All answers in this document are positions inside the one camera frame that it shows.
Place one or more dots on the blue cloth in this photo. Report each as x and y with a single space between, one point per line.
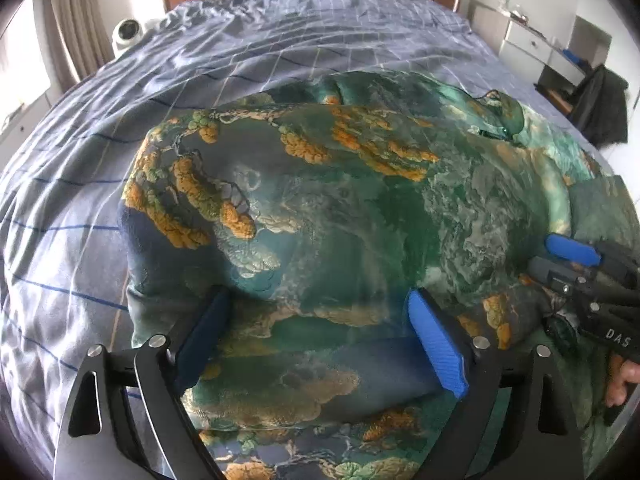
575 57

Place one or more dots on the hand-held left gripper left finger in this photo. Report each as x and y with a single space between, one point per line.
202 340

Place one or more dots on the beige curtain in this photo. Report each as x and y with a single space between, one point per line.
75 25

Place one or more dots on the wooden chair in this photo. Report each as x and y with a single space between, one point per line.
555 95

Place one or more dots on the green landscape print jacket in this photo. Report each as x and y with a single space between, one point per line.
375 220

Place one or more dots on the white desk with drawers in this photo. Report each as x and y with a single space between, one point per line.
537 47

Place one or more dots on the blue checked duvet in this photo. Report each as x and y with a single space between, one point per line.
225 50

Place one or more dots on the white security camera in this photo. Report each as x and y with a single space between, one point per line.
127 34

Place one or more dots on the window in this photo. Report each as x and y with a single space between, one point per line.
20 60

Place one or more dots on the black jacket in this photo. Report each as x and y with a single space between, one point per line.
602 105

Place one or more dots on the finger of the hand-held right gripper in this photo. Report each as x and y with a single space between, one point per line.
555 275
572 250

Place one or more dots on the person's right hand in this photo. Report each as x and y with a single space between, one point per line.
625 382

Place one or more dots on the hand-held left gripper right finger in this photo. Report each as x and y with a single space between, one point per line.
437 345

